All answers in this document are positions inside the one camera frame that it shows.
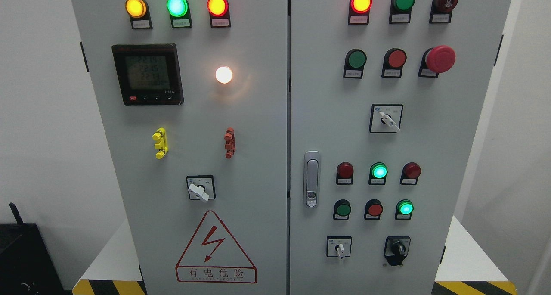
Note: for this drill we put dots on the white rotary selector switch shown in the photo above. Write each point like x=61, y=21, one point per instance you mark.
x=201, y=187

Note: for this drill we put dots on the yellow indicator light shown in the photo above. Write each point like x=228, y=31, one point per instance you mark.
x=139, y=14

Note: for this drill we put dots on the red terminal connector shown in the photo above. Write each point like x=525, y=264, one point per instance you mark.
x=230, y=146

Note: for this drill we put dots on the dark red indicator left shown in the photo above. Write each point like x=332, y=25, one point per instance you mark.
x=344, y=174

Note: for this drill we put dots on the dark red indicator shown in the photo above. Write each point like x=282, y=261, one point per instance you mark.
x=410, y=174
x=344, y=174

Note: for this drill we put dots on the clear white lamp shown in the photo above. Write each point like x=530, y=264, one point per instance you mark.
x=224, y=74

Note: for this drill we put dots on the green push button lower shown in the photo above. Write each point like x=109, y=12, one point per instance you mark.
x=342, y=210

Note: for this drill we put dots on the green push button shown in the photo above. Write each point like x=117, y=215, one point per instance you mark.
x=354, y=63
x=342, y=210

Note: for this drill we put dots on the grey left cabinet door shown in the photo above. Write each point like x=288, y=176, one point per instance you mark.
x=251, y=187

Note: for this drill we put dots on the grey cabinet door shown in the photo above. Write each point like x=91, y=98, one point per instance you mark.
x=331, y=114
x=251, y=187

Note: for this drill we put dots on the lit green indicator middle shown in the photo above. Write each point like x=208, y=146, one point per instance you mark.
x=378, y=174

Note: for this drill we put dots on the green push button upper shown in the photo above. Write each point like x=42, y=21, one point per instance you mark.
x=354, y=63

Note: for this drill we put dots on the yellow terminal connector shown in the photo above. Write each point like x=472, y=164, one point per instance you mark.
x=161, y=145

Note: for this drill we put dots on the red push button lower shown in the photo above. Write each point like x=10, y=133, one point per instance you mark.
x=373, y=210

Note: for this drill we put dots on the red push button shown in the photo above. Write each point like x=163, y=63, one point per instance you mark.
x=393, y=62
x=373, y=210

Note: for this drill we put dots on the grey right cabinet door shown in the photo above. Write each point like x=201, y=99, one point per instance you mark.
x=331, y=114

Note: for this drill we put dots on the red electric hazard warning sticker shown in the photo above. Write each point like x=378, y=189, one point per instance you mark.
x=213, y=255

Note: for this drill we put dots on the dark red indicator right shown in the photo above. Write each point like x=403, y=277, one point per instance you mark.
x=410, y=174

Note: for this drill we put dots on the black digital power meter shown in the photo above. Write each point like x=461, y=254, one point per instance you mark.
x=148, y=74

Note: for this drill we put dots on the red push button upper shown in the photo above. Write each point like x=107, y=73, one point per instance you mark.
x=393, y=62

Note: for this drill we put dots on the lit green button lower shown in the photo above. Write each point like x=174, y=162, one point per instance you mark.
x=404, y=210

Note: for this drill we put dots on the red indicator light top left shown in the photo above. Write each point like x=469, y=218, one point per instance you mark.
x=219, y=13

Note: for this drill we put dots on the red lit indicator right door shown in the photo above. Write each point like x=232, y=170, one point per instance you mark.
x=359, y=12

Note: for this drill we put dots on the green indicator light top left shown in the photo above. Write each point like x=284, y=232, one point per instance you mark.
x=180, y=14

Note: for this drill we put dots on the red emergency stop mushroom button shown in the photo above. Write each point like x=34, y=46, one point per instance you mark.
x=436, y=60

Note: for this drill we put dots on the green indicator top right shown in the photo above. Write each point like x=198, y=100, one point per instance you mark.
x=400, y=11

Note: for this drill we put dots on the dark red buzzer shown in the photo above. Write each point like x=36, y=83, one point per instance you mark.
x=441, y=11

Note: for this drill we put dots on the white platform with hazard stripes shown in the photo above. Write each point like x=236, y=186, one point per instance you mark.
x=465, y=269

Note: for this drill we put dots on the black box with antenna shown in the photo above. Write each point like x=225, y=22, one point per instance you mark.
x=25, y=264

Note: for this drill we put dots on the silver cabinet door handle lock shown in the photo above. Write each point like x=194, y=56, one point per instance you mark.
x=311, y=178

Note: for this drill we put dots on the white selector switch upper right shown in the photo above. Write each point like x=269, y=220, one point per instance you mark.
x=385, y=118

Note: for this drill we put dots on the white selector switch lower right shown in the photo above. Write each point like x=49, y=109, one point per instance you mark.
x=338, y=246

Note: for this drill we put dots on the black rotary knob switch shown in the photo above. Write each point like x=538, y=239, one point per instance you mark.
x=396, y=249

